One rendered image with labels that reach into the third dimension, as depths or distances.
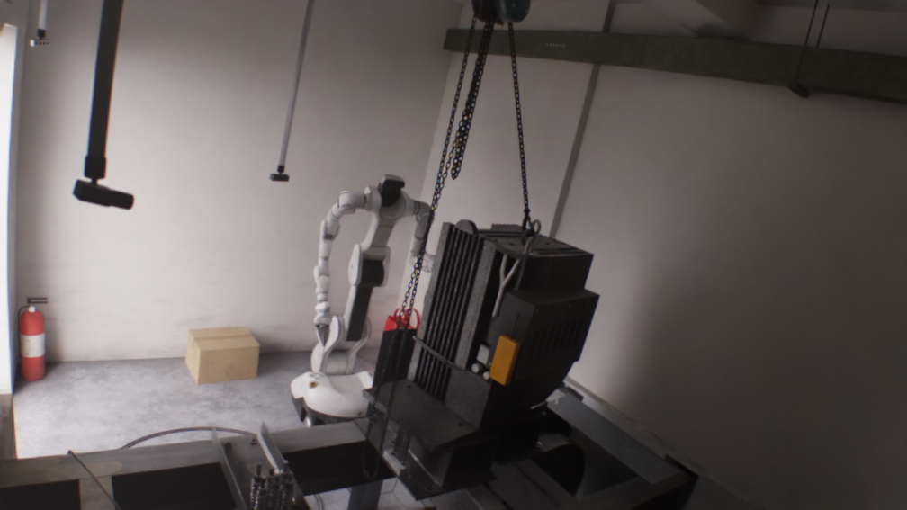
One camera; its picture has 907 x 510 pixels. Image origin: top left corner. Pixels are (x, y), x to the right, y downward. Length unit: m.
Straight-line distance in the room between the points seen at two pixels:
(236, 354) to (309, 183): 1.30
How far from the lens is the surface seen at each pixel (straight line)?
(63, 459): 2.24
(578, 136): 3.34
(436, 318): 2.27
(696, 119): 2.95
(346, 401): 3.28
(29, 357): 3.92
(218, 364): 3.90
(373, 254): 3.13
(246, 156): 3.86
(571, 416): 3.04
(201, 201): 3.86
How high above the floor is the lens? 2.02
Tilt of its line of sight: 14 degrees down
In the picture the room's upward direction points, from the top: 13 degrees clockwise
